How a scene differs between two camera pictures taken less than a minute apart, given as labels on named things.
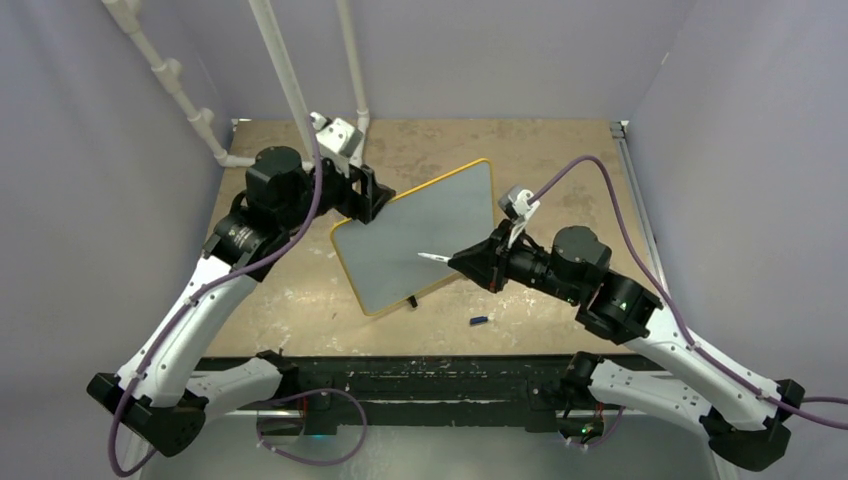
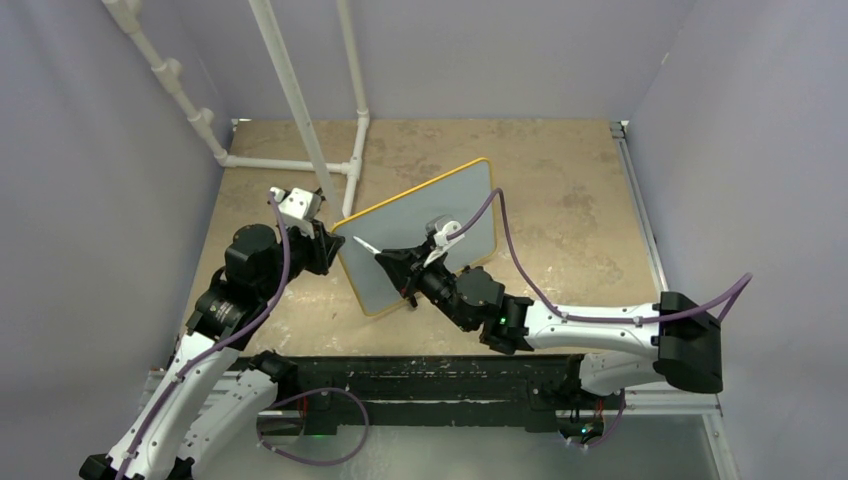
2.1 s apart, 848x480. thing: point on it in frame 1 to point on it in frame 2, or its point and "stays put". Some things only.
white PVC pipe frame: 172,74 stays put
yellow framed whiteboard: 440,216 stays put
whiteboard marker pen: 435,256 to 369,247
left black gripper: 373,195 to 323,246
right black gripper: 487,262 to 406,268
